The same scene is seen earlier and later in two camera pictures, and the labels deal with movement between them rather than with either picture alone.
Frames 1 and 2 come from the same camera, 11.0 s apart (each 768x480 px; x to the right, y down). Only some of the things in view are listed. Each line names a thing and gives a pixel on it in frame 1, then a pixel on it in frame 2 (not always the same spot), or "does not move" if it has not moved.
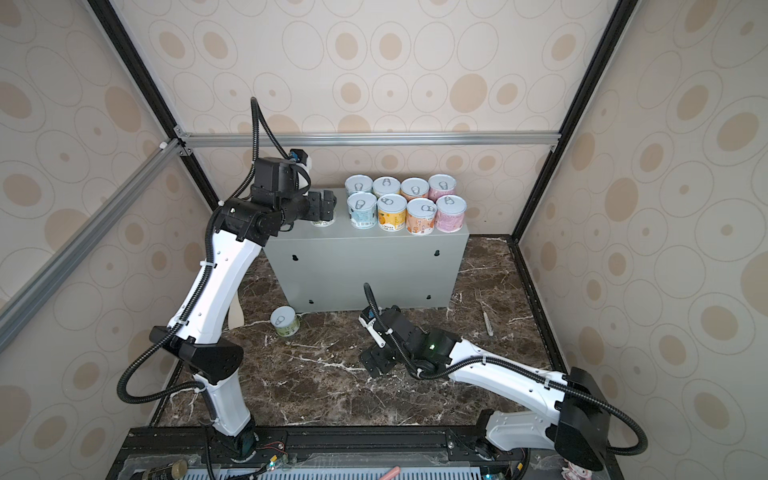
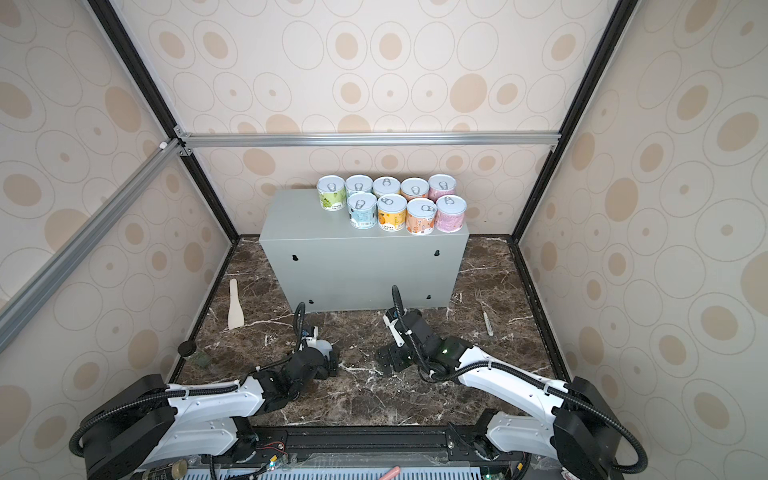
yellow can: x=385 y=185 does not move
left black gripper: x=318 y=212 → x=325 y=373
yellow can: x=392 y=212 does not move
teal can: x=358 y=183 does not move
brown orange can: x=414 y=187 does not move
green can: x=285 y=321 → x=324 y=346
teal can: x=362 y=207 does not move
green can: x=321 y=223 → x=332 y=193
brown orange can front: x=420 y=216 does not move
